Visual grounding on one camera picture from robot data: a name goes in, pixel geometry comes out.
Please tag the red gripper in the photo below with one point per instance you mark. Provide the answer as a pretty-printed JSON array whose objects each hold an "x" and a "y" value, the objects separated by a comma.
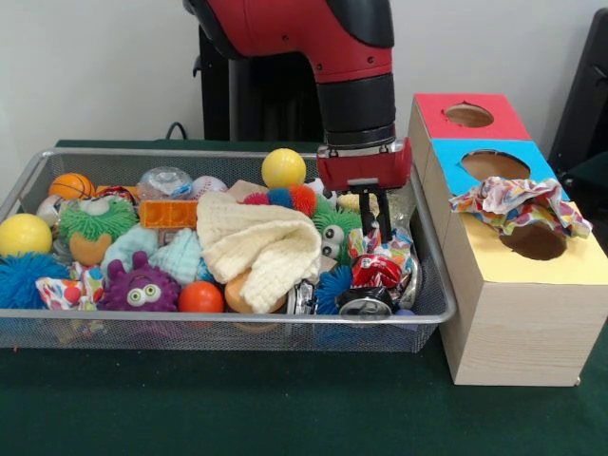
[{"x": 366, "y": 168}]

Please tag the blue spiky ball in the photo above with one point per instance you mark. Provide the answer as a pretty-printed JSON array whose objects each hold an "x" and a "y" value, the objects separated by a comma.
[
  {"x": 24, "y": 282},
  {"x": 330, "y": 290}
]

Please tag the cream knitted cloth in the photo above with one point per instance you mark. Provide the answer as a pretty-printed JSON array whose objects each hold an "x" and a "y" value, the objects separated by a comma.
[{"x": 256, "y": 242}]

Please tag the small baseball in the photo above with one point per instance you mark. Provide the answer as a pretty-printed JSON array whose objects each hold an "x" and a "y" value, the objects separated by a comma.
[{"x": 206, "y": 186}]

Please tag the shallow silver mesh bin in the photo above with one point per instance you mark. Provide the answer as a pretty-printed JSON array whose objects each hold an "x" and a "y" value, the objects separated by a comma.
[{"x": 142, "y": 328}]

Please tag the wooden three-hole box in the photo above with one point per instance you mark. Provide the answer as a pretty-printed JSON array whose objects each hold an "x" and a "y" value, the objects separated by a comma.
[{"x": 522, "y": 332}]

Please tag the green spiky toy with eyes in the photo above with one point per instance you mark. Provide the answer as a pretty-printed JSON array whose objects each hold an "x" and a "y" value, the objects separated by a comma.
[
  {"x": 335, "y": 221},
  {"x": 109, "y": 221}
]

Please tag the purple spiky monster toy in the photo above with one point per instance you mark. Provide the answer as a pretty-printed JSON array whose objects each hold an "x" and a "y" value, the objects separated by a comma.
[{"x": 138, "y": 290}]

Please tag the dark green tablecloth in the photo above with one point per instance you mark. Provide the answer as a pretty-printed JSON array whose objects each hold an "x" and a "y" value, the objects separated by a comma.
[
  {"x": 237, "y": 408},
  {"x": 594, "y": 176}
]

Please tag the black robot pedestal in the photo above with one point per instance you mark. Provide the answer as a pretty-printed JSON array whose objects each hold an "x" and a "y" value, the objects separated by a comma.
[{"x": 266, "y": 95}]

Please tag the yellow ball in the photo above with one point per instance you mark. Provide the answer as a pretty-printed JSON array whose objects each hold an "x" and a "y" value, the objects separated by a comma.
[
  {"x": 24, "y": 235},
  {"x": 283, "y": 167}
]

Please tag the polka dot cloth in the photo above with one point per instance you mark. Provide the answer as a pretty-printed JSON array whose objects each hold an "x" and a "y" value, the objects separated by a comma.
[
  {"x": 401, "y": 249},
  {"x": 513, "y": 197},
  {"x": 66, "y": 292}
]

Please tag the black metal stand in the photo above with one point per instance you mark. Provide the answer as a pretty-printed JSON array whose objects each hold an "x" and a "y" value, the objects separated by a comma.
[{"x": 589, "y": 95}]

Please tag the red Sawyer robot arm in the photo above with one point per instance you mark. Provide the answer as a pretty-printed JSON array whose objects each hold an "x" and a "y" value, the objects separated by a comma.
[{"x": 304, "y": 28}]

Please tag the orange toy basketball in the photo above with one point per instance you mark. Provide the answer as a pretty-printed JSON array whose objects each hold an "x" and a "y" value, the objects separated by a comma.
[{"x": 71, "y": 185}]

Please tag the small orange-red ball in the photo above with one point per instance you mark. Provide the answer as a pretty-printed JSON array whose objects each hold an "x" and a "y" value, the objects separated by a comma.
[{"x": 201, "y": 297}]

